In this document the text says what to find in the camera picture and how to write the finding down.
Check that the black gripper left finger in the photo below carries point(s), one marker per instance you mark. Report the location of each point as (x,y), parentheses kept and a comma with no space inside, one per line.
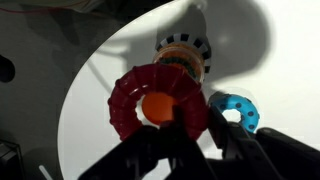
(140,153)

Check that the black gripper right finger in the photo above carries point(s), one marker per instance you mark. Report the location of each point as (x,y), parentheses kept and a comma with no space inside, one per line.
(265,155)

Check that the orange rod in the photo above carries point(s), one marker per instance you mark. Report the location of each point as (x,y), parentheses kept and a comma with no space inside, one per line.
(157,107)

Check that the white round pedestal table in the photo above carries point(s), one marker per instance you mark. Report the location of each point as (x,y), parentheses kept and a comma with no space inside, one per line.
(265,50)

